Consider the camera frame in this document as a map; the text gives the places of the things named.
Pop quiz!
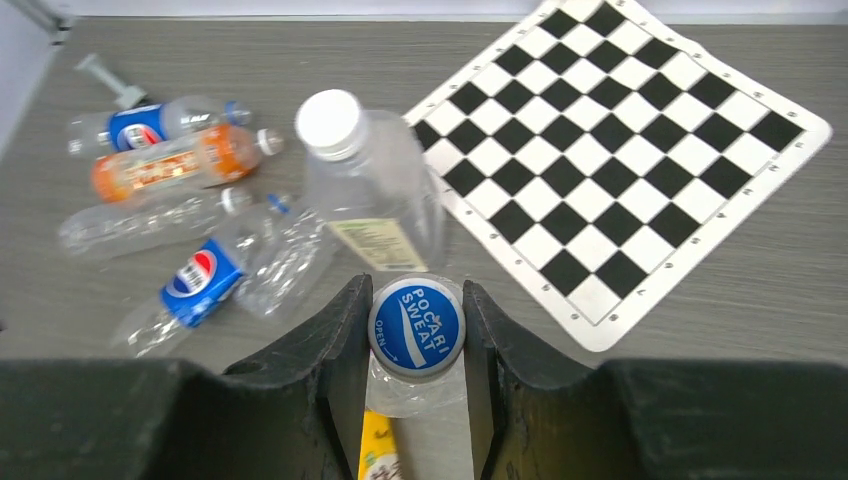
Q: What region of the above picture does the clear ribbed plastic bottle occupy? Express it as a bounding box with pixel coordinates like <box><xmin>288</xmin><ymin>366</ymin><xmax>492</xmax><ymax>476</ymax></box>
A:
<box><xmin>365</xmin><ymin>357</ymin><xmax>466</xmax><ymax>418</ymax></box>

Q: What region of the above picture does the blue white cap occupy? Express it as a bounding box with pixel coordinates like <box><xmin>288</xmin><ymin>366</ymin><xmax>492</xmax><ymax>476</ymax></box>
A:
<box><xmin>367</xmin><ymin>273</ymin><xmax>467</xmax><ymax>383</ymax></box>

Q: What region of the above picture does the pepsi bottle rear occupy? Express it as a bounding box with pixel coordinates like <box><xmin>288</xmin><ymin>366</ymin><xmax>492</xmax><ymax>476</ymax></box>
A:
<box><xmin>66</xmin><ymin>95</ymin><xmax>252</xmax><ymax>159</ymax></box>

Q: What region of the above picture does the pepsi bottle centre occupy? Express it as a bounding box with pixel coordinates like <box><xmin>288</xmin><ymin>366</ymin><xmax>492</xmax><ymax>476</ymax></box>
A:
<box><xmin>110</xmin><ymin>194</ymin><xmax>295</xmax><ymax>358</ymax></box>

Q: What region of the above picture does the pepsi bottle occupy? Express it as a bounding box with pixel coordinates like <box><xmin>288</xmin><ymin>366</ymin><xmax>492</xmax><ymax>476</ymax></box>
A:
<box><xmin>110</xmin><ymin>194</ymin><xmax>295</xmax><ymax>358</ymax></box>
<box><xmin>66</xmin><ymin>95</ymin><xmax>252</xmax><ymax>159</ymax></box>

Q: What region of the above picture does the orange drink bottle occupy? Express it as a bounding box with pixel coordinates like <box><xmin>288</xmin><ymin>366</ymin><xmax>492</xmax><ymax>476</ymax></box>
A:
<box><xmin>90</xmin><ymin>124</ymin><xmax>285</xmax><ymax>203</ymax></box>

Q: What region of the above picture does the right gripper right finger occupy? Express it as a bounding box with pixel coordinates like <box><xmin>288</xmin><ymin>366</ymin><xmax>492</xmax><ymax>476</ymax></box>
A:
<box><xmin>463</xmin><ymin>281</ymin><xmax>847</xmax><ymax>479</ymax></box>

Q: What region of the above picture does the crushed clear bottle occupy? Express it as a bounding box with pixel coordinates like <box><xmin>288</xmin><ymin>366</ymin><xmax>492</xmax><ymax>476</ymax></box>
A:
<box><xmin>57</xmin><ymin>187</ymin><xmax>255</xmax><ymax>260</ymax></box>

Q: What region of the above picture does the yellow juice bottle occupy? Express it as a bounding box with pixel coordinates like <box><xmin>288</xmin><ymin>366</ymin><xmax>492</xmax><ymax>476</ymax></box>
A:
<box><xmin>358</xmin><ymin>410</ymin><xmax>404</xmax><ymax>480</ymax></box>

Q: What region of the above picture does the white bottle cap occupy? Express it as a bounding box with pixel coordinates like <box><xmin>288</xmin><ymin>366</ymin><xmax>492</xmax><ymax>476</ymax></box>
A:
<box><xmin>294</xmin><ymin>89</ymin><xmax>368</xmax><ymax>162</ymax></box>

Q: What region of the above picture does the clear square labelled bottle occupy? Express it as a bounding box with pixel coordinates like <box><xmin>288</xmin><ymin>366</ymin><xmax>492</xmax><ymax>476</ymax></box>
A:
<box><xmin>304</xmin><ymin>103</ymin><xmax>445</xmax><ymax>272</ymax></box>

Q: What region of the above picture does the grey metal t-bolt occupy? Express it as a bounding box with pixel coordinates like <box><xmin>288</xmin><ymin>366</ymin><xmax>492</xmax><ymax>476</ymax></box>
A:
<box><xmin>74</xmin><ymin>53</ymin><xmax>151</xmax><ymax>110</ymax></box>

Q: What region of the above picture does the black white checkered mat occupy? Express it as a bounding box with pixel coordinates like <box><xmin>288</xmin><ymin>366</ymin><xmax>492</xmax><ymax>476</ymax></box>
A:
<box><xmin>405</xmin><ymin>1</ymin><xmax>832</xmax><ymax>352</ymax></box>

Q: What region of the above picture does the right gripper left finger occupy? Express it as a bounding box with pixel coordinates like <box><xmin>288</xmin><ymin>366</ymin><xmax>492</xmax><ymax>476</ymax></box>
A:
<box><xmin>1</xmin><ymin>274</ymin><xmax>373</xmax><ymax>479</ymax></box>

